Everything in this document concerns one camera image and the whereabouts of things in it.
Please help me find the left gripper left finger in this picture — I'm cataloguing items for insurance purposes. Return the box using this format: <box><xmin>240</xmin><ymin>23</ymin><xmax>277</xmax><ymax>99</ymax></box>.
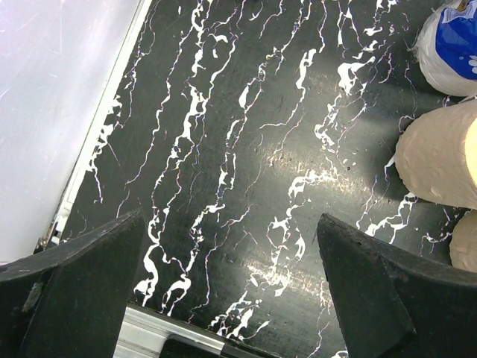
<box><xmin>1</xmin><ymin>210</ymin><xmax>145</xmax><ymax>357</ymax></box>

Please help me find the aluminium rail frame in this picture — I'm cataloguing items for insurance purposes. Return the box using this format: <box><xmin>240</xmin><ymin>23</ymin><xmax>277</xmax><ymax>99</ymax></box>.
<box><xmin>113</xmin><ymin>304</ymin><xmax>225</xmax><ymax>357</ymax></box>

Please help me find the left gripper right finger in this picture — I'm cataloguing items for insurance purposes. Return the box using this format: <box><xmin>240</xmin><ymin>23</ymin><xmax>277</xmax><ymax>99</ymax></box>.
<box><xmin>317</xmin><ymin>213</ymin><xmax>476</xmax><ymax>357</ymax></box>

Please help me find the brown paper roll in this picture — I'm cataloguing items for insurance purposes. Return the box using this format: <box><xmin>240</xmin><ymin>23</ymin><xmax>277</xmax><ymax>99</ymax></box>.
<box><xmin>395</xmin><ymin>100</ymin><xmax>476</xmax><ymax>209</ymax></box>
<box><xmin>449</xmin><ymin>210</ymin><xmax>477</xmax><ymax>272</ymax></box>

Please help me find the plastic wrapped blue tissue roll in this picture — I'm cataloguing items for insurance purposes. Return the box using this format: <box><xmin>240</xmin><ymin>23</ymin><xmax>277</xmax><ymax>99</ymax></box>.
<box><xmin>414</xmin><ymin>1</ymin><xmax>476</xmax><ymax>98</ymax></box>

